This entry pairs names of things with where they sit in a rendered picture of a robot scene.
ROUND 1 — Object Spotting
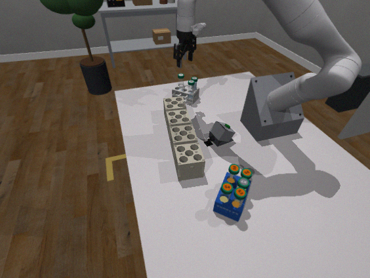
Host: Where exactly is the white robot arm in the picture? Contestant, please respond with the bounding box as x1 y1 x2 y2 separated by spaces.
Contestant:
176 0 361 111

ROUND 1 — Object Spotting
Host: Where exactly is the beige bucket adapter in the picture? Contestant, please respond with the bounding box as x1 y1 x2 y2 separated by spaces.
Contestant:
170 125 198 158
163 96 186 124
174 142 205 181
166 109 192 139

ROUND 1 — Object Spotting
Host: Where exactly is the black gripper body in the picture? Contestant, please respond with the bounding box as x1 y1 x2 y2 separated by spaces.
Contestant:
176 30 195 52

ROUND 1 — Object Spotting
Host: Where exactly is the green tube cap with grey label dot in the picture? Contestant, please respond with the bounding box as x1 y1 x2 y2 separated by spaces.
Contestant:
237 177 249 191

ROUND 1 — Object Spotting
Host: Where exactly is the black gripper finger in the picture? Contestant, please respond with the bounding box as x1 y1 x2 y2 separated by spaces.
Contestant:
173 43 188 68
188 36 196 61

